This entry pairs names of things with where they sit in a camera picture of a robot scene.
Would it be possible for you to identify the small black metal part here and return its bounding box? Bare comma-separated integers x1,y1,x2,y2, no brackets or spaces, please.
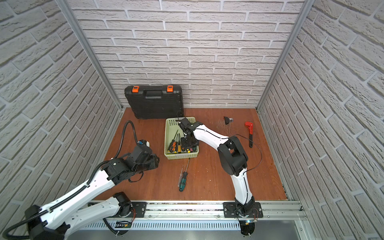
224,116,234,125

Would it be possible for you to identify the yellow handled screwdriver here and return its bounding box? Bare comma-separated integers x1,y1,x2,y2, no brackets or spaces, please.
177,134,182,154

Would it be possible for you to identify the black plastic tool case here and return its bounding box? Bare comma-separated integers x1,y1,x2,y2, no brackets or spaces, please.
124,85,184,120

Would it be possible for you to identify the light green plastic bin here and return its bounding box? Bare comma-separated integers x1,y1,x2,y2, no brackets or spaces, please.
164,118,199,160

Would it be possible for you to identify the red pipe wrench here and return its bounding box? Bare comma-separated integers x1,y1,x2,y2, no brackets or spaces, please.
245,122,254,148

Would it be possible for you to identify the orange black screwdriver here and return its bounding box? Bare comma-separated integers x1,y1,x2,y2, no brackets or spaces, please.
170,134,177,153

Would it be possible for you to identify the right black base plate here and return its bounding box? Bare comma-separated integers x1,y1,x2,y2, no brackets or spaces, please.
223,202,264,219

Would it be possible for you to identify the black yellow striped screwdriver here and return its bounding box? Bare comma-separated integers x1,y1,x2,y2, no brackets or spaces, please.
168,132,178,153

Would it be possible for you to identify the clear small screwdriver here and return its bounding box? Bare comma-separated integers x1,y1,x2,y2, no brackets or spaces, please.
178,165,184,187

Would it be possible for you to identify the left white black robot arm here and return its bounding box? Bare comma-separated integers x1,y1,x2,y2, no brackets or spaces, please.
2,140,160,240

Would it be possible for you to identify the green black large screwdriver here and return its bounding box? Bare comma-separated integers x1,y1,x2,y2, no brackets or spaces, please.
179,159,191,192

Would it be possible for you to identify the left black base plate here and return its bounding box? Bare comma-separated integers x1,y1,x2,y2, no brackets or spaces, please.
114,202,147,219

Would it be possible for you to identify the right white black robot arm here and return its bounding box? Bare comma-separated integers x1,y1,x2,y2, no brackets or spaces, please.
178,118,260,219

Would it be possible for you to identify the aluminium rail frame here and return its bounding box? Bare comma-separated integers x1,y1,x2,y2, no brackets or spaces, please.
80,199,307,232

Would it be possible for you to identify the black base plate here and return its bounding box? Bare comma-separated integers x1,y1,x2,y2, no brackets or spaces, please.
223,202,264,219
114,202,147,219

